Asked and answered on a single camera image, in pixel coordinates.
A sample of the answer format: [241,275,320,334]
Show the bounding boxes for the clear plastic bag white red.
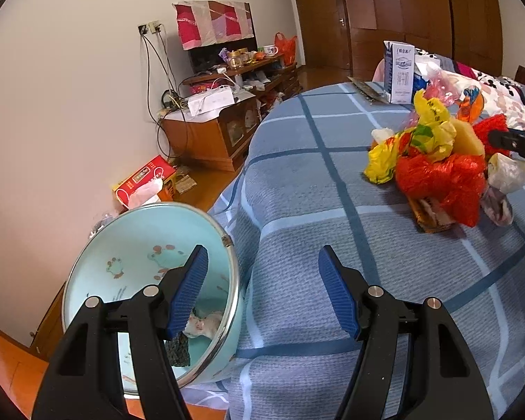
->
[183,311,223,340]

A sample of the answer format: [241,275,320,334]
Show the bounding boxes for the black mesh scrubber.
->
[165,332,190,368]

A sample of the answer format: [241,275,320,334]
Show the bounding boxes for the yellow plastic bag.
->
[363,89,457,184]

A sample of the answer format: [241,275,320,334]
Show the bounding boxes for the yellow sponge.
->
[450,118,485,156]

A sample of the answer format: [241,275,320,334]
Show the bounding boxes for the pink clear plastic bag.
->
[415,57,461,107]

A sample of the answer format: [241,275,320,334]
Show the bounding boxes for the light blue cartoon trash bin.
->
[61,202,244,387]

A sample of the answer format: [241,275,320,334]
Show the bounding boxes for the bag of small trash on floor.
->
[89,211,118,239]

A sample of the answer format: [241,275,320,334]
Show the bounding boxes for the bed with heart quilt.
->
[415,48,525,131]

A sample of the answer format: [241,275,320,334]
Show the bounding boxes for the blue plaid table cloth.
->
[183,84,525,419]

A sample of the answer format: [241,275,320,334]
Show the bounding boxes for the orange paper bag white insert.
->
[128,177,173,210]

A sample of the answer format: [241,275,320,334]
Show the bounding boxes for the small blue juice carton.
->
[412,71,429,99]

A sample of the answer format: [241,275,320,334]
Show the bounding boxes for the red gift box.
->
[113,155,177,210]

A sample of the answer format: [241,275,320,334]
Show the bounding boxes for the brown wooden wardrobe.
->
[283,0,505,82]

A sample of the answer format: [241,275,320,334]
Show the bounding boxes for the white blue milk carton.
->
[384,41,415,104]

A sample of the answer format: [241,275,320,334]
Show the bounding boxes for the wooden TV cabinet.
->
[161,54,302,172]

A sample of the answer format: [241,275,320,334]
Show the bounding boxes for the metallic flat packet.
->
[348,76,389,104]

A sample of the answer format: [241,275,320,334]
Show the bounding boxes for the white box on cabinet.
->
[188,86,235,117]

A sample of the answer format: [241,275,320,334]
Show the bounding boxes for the white mug on cabinet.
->
[262,44,279,57]

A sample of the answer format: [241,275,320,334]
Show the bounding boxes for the orange plastic bag by door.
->
[275,32,297,67]

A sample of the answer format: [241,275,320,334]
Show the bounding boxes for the wooden door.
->
[296,0,352,71]

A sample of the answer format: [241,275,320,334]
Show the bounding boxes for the television with patchwork cover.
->
[173,0,258,72]

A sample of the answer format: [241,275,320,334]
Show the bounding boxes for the hanging power cables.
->
[139,29,190,160]

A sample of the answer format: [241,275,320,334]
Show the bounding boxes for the wall power socket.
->
[138,21,162,35]

